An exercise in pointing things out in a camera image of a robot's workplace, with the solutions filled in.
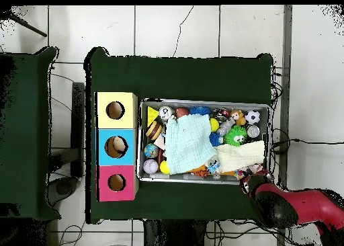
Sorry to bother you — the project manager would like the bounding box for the yellow cheese wedge toy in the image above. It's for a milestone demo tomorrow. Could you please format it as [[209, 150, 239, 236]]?
[[146, 106, 160, 128]]

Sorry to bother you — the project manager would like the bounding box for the black cable on floor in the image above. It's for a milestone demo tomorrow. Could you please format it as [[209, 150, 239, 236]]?
[[271, 138, 344, 155]]

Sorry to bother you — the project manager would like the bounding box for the small soccer ball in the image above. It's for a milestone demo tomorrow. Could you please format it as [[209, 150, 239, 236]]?
[[245, 110, 261, 125]]

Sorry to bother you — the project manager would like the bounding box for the shallow clear mesh bin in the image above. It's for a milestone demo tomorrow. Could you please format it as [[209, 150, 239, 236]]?
[[136, 98, 271, 186]]

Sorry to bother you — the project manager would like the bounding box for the mint green waffle cloth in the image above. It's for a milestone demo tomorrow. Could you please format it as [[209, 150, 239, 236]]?
[[164, 114, 218, 175]]

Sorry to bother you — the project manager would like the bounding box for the wooden box with three holes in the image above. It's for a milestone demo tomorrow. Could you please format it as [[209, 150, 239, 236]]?
[[95, 91, 140, 203]]

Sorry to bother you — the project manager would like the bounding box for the brown bear plush toy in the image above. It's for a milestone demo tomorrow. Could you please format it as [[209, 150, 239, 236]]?
[[230, 109, 247, 126]]

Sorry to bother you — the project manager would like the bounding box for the wooden burger toy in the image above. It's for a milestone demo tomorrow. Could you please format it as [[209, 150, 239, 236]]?
[[145, 120, 164, 142]]

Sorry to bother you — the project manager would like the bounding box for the cream waffle cloth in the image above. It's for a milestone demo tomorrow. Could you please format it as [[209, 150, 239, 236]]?
[[214, 140, 266, 173]]

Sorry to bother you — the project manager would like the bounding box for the globe print ball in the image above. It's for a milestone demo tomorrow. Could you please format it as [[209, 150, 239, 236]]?
[[144, 142, 160, 159]]

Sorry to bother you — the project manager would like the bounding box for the dark green tablecloth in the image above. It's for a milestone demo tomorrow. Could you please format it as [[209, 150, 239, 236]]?
[[84, 46, 274, 225]]

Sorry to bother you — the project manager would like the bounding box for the silver drink can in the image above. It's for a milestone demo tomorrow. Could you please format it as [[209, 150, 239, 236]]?
[[158, 106, 175, 121]]

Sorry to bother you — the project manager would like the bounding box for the black stand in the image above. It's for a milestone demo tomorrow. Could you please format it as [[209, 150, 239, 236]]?
[[48, 81, 86, 206]]

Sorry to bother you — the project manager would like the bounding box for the blue spiky ball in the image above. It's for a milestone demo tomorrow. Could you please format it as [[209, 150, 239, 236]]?
[[188, 106, 211, 117]]

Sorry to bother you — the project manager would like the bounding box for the thin black rod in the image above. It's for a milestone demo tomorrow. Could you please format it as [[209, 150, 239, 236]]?
[[7, 13, 48, 38]]

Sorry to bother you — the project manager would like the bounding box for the neighbouring green covered table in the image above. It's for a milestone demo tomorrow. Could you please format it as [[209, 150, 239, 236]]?
[[0, 46, 62, 222]]

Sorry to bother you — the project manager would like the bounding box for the green spiky toy with eyes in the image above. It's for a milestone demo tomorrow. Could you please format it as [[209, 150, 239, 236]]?
[[222, 124, 248, 147]]

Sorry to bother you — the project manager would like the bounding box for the multicoloured dotted cloth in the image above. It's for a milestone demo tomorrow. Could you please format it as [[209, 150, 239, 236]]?
[[234, 163, 264, 180]]

